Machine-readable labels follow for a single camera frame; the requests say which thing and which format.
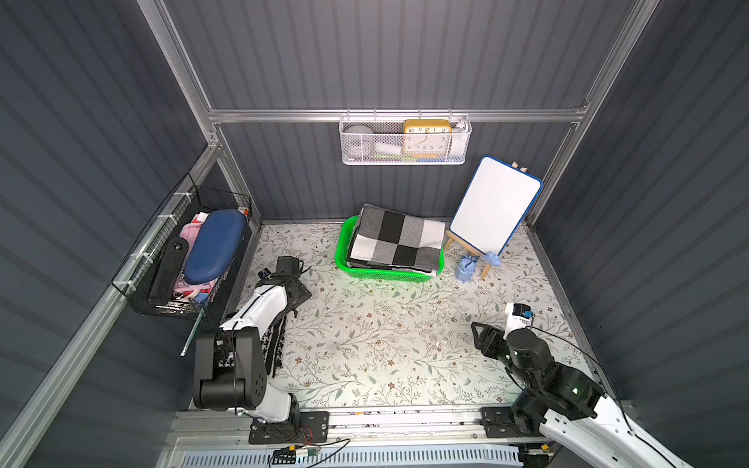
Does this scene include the aluminium front rail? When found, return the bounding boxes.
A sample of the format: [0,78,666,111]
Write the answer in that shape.
[163,403,551,452]

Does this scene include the green plastic basket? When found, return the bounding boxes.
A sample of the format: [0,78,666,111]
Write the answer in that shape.
[335,216,446,283]

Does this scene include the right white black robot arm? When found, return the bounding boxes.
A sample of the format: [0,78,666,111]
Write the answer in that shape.
[471,302,689,467]

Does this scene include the white board blue frame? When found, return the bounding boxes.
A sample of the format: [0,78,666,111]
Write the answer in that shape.
[447,155,544,257]

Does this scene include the yellow alarm clock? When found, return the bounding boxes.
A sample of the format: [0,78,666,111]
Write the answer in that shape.
[402,119,453,159]

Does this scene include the black white houndstooth scarf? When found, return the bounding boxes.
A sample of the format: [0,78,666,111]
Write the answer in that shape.
[261,318,287,378]

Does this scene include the black remote handle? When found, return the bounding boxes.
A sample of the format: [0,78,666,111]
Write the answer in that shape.
[147,236,188,305]

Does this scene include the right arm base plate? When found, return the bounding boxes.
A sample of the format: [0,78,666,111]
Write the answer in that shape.
[480,407,541,439]

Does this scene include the black wire side basket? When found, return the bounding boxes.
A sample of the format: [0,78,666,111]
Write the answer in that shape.
[113,177,253,322]

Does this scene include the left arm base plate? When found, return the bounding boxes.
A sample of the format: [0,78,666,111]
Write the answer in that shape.
[248,411,331,446]

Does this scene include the small blue figurine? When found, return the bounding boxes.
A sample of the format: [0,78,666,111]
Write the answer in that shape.
[454,253,501,283]

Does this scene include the small circuit board with wires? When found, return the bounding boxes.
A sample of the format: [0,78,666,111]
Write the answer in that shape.
[267,446,320,467]

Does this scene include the pink items in basket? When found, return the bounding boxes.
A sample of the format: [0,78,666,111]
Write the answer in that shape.
[173,212,217,304]

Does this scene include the white wire wall basket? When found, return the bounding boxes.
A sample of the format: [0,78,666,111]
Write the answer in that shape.
[339,114,473,166]

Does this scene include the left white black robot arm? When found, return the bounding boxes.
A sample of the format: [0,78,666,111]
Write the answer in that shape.
[193,255,311,430]

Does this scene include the grey black checkered scarf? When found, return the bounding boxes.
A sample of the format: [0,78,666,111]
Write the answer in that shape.
[346,204,446,274]

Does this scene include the white tape roll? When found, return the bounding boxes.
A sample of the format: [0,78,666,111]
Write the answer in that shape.
[341,125,375,160]

